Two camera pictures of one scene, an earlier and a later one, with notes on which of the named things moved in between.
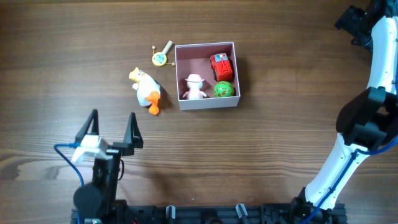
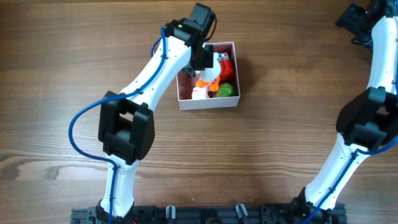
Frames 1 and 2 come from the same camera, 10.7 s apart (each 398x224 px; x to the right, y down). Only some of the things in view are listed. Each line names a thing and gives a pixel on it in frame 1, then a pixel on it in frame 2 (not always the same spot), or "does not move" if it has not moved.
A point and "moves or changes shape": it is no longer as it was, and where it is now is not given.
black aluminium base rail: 272,213 does not move
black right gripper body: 348,20 does not move
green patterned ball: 223,88 does not move
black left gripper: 115,148 to 201,59
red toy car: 221,68 does not move
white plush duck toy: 148,90 moves or changes shape
